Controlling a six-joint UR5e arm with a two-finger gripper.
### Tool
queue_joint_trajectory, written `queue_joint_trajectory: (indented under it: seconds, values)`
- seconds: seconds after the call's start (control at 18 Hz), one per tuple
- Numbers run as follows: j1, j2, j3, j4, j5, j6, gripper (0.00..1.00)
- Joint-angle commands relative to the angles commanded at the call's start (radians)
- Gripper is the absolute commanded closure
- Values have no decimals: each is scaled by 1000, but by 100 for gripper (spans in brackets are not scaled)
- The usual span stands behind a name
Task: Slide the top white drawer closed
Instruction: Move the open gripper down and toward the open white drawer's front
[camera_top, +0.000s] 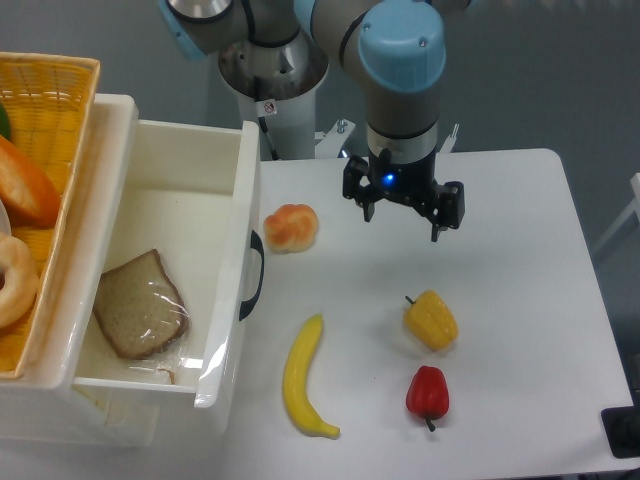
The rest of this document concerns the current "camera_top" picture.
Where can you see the wrapped brown bread slice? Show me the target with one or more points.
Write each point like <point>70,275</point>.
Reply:
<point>139,310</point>

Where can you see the white drawer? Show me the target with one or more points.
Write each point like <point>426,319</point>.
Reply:
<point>191,193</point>

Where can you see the green vegetable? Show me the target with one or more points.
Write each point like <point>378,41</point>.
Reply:
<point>5,124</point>

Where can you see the yellow toy bell pepper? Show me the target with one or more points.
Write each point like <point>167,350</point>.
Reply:
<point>431,321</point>

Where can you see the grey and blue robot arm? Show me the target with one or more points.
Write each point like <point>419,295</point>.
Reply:
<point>393,50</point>

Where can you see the white drawer cabinet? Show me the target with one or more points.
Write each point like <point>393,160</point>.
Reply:
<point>46,404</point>

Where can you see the orange croissant bread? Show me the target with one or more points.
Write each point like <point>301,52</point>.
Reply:
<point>28,195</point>

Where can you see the red toy bell pepper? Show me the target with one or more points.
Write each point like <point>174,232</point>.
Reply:
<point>428,396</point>

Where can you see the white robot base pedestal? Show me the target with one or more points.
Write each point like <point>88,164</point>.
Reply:
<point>275,87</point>

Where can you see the orange bread roll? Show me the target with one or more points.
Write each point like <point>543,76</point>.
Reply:
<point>292,228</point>

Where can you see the yellow wicker basket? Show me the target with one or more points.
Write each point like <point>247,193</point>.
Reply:
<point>48,99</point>

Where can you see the beige bagel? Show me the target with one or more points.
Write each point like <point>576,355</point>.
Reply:
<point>21,279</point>

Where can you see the white metal frame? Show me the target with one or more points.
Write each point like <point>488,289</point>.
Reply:
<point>620,229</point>

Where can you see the black device at edge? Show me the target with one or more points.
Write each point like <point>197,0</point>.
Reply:
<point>621,426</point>

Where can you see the yellow toy banana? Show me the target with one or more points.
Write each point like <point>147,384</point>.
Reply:
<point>299,408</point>

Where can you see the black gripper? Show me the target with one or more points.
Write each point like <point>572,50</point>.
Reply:
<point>366,181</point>

